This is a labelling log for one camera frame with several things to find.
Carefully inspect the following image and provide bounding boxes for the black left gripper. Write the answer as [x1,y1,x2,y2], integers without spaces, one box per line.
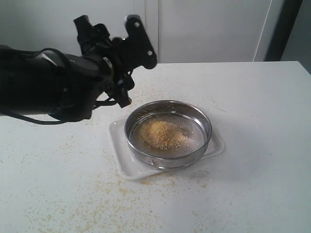
[73,15,135,108]

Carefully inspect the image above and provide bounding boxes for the yellow grain pile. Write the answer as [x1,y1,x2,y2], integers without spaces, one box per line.
[140,120,187,150]

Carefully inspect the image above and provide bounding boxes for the round steel mesh sieve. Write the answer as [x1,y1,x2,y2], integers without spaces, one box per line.
[124,100,212,170]

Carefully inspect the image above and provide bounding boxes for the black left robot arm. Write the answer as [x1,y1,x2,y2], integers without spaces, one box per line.
[0,15,135,125]

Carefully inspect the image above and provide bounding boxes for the white cabinet doors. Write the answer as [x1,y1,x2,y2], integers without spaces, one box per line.
[0,0,283,63]

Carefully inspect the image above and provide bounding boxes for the white rectangular plastic tray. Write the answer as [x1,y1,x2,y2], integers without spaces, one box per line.
[109,118,225,180]

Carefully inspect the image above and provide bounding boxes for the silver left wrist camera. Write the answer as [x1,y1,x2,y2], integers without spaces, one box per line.
[124,15,157,69]

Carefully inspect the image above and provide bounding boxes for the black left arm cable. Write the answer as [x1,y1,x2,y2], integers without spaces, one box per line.
[2,48,122,126]

